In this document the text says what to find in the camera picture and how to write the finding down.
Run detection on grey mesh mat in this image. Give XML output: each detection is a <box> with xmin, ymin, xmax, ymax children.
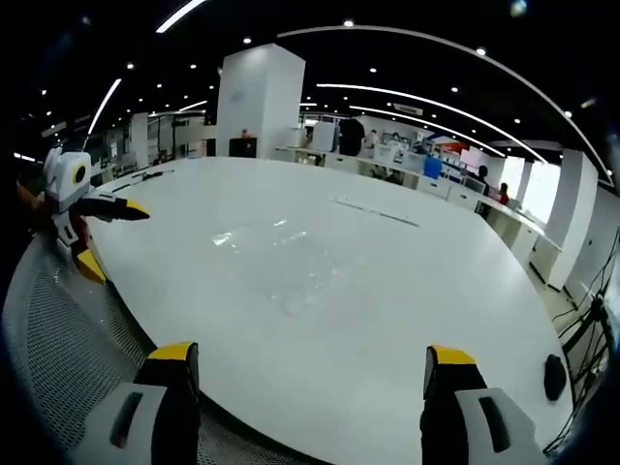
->
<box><xmin>3</xmin><ymin>232</ymin><xmax>214</xmax><ymax>465</ymax></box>

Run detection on black cable on table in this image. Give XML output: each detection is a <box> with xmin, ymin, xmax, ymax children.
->
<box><xmin>129</xmin><ymin>168</ymin><xmax>176</xmax><ymax>182</ymax></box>

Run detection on white square pillar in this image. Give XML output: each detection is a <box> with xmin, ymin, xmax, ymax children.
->
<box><xmin>215</xmin><ymin>42</ymin><xmax>307</xmax><ymax>160</ymax></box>

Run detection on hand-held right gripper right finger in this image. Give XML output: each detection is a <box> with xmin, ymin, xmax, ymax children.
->
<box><xmin>418</xmin><ymin>344</ymin><xmax>548</xmax><ymax>465</ymax></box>

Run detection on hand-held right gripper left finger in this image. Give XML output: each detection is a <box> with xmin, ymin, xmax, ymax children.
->
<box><xmin>72</xmin><ymin>341</ymin><xmax>202</xmax><ymax>465</ymax></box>

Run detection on thin grey strip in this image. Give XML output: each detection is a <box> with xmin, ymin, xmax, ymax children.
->
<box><xmin>327</xmin><ymin>195</ymin><xmax>420</xmax><ymax>229</ymax></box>

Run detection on clear food packaging bag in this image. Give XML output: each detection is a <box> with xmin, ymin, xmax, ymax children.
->
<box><xmin>261</xmin><ymin>249</ymin><xmax>372</xmax><ymax>319</ymax></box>
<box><xmin>210</xmin><ymin>217</ymin><xmax>312</xmax><ymax>256</ymax></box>

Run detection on blue box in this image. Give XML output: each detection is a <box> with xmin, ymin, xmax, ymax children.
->
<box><xmin>422</xmin><ymin>154</ymin><xmax>444</xmax><ymax>181</ymax></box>

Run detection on black cables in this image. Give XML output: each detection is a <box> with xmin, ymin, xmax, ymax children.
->
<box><xmin>551</xmin><ymin>227</ymin><xmax>620</xmax><ymax>454</ymax></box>

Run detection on black round object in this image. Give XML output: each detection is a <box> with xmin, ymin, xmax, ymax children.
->
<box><xmin>542</xmin><ymin>354</ymin><xmax>569</xmax><ymax>403</ymax></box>

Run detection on black cabinet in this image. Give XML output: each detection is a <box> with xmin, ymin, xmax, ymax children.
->
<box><xmin>228</xmin><ymin>136</ymin><xmax>258</xmax><ymax>159</ymax></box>

